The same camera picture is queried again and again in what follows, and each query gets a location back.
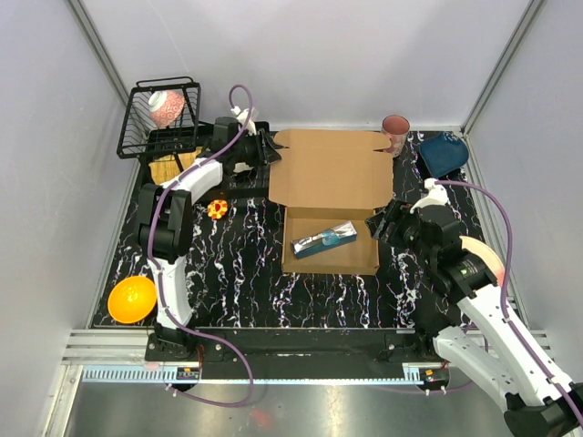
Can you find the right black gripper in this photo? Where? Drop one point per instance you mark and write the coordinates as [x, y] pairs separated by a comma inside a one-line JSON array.
[[395, 211]]

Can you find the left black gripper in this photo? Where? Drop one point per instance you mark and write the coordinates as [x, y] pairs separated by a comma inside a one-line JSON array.
[[265, 154]]

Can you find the brown cardboard box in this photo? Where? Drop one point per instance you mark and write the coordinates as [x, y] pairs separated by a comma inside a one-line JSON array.
[[324, 179]]

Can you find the blue grey carton box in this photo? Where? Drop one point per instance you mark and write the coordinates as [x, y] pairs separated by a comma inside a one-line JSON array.
[[327, 239]]

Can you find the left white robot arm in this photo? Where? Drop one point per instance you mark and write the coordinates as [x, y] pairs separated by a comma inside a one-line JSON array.
[[164, 226]]

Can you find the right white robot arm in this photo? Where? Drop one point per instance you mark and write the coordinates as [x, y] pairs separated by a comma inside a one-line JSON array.
[[535, 396]]

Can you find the red yellow flower toy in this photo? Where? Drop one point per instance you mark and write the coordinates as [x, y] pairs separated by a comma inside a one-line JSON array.
[[217, 209]]

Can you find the pink cream round plate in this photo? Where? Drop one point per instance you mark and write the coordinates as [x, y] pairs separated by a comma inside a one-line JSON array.
[[490, 258]]

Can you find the dark blue dish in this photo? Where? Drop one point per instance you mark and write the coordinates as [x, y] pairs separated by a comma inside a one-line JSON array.
[[443, 154]]

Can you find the pink ceramic mug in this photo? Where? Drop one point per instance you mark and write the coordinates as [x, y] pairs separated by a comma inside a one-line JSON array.
[[396, 129]]

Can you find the yellow woven plate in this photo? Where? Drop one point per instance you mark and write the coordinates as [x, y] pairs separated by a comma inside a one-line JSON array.
[[168, 167]]

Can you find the pink patterned bowl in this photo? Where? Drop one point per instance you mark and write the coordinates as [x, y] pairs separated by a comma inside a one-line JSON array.
[[165, 107]]

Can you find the orange round bowl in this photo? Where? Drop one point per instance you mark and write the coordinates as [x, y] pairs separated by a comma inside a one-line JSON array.
[[132, 299]]

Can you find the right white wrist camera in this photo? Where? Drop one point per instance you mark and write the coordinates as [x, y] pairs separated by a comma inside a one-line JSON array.
[[436, 195]]

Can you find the black wire dish rack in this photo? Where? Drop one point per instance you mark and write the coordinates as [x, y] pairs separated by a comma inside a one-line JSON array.
[[142, 140]]

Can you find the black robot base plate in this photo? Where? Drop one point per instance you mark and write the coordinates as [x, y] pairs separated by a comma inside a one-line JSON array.
[[299, 354]]

